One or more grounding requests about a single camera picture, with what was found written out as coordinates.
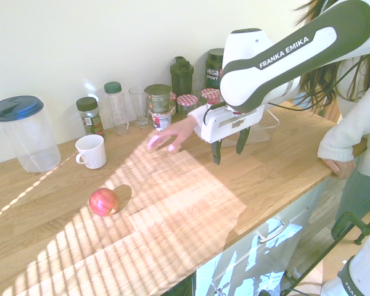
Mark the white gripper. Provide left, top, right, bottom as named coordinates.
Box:
left=200, top=104, right=265, bottom=166

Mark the red apple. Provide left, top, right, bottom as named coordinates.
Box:
left=89, top=187, right=120, bottom=218

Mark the right forearm white sleeve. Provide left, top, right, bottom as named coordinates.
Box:
left=187, top=106, right=208, bottom=131

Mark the left forearm white fuzzy sleeve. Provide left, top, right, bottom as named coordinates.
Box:
left=317, top=58, right=370, bottom=163

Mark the person's right hand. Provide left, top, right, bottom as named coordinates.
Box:
left=147, top=116, right=197, bottom=152

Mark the person's left hand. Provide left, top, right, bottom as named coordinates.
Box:
left=319, top=155, right=357, bottom=180

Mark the glass jar red checked lid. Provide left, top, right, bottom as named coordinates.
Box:
left=176, top=94, right=199, bottom=115
left=168, top=91, right=178, bottom=115
left=200, top=88, right=221, bottom=107

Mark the white yogurt cup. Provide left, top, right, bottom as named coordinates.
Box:
left=150, top=111, right=173, bottom=132

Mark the black Vega protein tub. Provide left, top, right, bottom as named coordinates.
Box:
left=205, top=47, right=226, bottom=93

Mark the dark green shaker bottle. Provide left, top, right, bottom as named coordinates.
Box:
left=169, top=55, right=194, bottom=99

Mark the green-lidded round tub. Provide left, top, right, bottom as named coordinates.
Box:
left=144, top=84, right=173, bottom=114

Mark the tall clear drinking glass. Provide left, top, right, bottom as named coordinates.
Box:
left=128, top=86, right=152, bottom=129

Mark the clear bottle green lid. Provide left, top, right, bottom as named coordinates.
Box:
left=104, top=81, right=130, bottom=136

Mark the black table clamp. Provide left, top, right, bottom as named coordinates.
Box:
left=331, top=200, right=370, bottom=245

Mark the white ceramic mug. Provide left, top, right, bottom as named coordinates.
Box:
left=75, top=134, right=108, bottom=170

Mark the coffee jar dark lid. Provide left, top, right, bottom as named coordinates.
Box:
left=75, top=96, right=105, bottom=138

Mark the long-haired person in white sweater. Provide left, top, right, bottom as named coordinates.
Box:
left=295, top=0, right=370, bottom=224

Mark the black dishwasher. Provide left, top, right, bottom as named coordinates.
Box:
left=160, top=274, right=199, bottom=296

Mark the clear pitcher dark blue lid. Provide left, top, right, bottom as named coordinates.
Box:
left=0, top=95, right=62, bottom=173

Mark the silver drawer handle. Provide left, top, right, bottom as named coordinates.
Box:
left=255, top=219, right=290, bottom=244

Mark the white drawer with handle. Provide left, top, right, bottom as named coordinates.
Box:
left=194, top=177, right=343, bottom=296

